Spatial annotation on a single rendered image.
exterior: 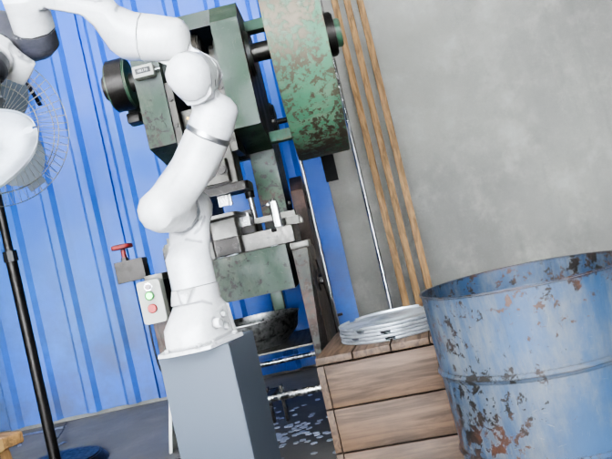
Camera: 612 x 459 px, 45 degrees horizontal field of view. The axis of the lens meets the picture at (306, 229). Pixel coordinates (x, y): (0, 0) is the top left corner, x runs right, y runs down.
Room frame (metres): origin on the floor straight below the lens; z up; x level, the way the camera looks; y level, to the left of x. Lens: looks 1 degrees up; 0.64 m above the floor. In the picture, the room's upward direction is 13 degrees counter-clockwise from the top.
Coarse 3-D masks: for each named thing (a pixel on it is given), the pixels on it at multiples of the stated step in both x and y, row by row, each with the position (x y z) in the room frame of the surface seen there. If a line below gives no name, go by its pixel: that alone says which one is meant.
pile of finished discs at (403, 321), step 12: (384, 312) 2.11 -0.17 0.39; (396, 312) 2.00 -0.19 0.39; (408, 312) 1.94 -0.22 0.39; (420, 312) 1.94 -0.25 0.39; (348, 324) 2.03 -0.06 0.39; (360, 324) 1.97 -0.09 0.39; (372, 324) 1.92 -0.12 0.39; (384, 324) 1.83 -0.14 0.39; (396, 324) 1.88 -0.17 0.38; (408, 324) 1.83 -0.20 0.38; (420, 324) 1.84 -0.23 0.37; (348, 336) 1.90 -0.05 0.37; (360, 336) 1.86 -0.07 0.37; (372, 336) 1.89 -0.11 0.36; (384, 336) 1.83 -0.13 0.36; (396, 336) 1.83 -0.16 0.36
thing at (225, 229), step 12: (216, 216) 2.30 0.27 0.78; (228, 216) 2.30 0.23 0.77; (240, 216) 2.47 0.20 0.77; (216, 228) 2.42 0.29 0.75; (228, 228) 2.42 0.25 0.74; (240, 228) 2.47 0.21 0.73; (216, 240) 2.43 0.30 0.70; (228, 240) 2.42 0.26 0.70; (240, 240) 2.43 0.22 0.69; (216, 252) 2.43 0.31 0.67; (228, 252) 2.42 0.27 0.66
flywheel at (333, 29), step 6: (324, 12) 2.55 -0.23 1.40; (324, 18) 2.51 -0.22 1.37; (330, 18) 2.51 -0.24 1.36; (336, 18) 2.55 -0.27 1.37; (330, 24) 2.50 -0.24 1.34; (336, 24) 2.53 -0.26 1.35; (330, 30) 2.50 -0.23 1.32; (336, 30) 2.53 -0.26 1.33; (330, 36) 2.50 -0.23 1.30; (336, 36) 2.51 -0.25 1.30; (330, 42) 2.51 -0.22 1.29; (336, 42) 2.52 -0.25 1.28; (342, 42) 2.56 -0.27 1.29; (336, 48) 2.53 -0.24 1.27; (336, 54) 2.56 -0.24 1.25
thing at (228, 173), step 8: (184, 112) 2.52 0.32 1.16; (184, 120) 2.52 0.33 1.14; (184, 128) 2.52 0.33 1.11; (232, 152) 2.52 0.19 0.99; (224, 160) 2.49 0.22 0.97; (232, 160) 2.51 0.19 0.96; (224, 168) 2.47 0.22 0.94; (232, 168) 2.51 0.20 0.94; (240, 168) 2.63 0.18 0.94; (216, 176) 2.49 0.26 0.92; (224, 176) 2.49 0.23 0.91; (232, 176) 2.52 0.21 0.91; (240, 176) 2.58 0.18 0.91; (208, 184) 2.49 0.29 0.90; (216, 184) 2.50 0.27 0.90; (224, 184) 2.52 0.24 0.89
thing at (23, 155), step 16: (0, 112) 1.50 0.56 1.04; (16, 112) 1.49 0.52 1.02; (0, 128) 1.46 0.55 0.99; (16, 128) 1.45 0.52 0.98; (0, 144) 1.43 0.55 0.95; (16, 144) 1.42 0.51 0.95; (32, 144) 1.41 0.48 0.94; (0, 160) 1.39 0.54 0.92; (16, 160) 1.38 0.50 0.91; (0, 176) 1.36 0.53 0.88
